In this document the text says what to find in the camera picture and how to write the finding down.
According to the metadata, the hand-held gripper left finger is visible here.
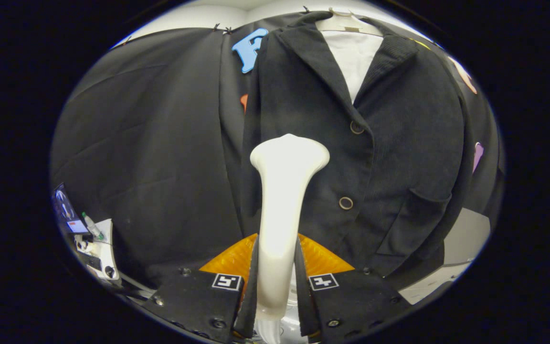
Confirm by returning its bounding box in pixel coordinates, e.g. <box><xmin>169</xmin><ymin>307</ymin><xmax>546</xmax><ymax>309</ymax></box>
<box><xmin>141</xmin><ymin>234</ymin><xmax>260</xmax><ymax>344</ymax></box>

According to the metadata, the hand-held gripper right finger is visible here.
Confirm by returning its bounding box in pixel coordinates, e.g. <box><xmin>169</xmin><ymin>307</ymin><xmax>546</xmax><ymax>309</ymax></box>
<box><xmin>296</xmin><ymin>234</ymin><xmax>412</xmax><ymax>337</ymax></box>

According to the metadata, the white garment steamer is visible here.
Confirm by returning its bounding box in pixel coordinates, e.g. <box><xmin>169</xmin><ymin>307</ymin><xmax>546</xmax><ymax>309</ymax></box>
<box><xmin>250</xmin><ymin>134</ymin><xmax>331</xmax><ymax>344</ymax></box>

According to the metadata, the black blazer jacket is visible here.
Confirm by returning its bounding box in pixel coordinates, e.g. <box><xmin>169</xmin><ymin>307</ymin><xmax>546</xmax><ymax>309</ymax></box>
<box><xmin>239</xmin><ymin>11</ymin><xmax>476</xmax><ymax>279</ymax></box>

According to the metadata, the white shirt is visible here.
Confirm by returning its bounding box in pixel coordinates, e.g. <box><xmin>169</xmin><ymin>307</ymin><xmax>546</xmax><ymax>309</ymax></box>
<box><xmin>323</xmin><ymin>31</ymin><xmax>384</xmax><ymax>104</ymax></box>

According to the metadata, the cream clothes hanger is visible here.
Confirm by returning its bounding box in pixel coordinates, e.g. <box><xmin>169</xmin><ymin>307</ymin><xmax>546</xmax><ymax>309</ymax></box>
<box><xmin>314</xmin><ymin>8</ymin><xmax>384</xmax><ymax>38</ymax></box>

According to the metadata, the green capped bottle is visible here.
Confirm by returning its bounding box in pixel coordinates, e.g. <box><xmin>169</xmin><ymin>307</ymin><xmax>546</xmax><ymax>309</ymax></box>
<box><xmin>81</xmin><ymin>212</ymin><xmax>106</xmax><ymax>241</ymax></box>

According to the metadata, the grey cabinet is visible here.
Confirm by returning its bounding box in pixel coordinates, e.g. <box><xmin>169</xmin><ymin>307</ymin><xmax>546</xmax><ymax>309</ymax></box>
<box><xmin>399</xmin><ymin>208</ymin><xmax>491</xmax><ymax>305</ymax></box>

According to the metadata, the black backdrop cloth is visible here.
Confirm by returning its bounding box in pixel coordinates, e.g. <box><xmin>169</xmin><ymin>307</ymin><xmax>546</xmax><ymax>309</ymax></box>
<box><xmin>50</xmin><ymin>7</ymin><xmax>505</xmax><ymax>290</ymax></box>

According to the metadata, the laptop screen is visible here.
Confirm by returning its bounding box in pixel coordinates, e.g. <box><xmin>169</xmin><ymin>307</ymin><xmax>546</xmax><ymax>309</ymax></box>
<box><xmin>53</xmin><ymin>184</ymin><xmax>90</xmax><ymax>235</ymax></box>

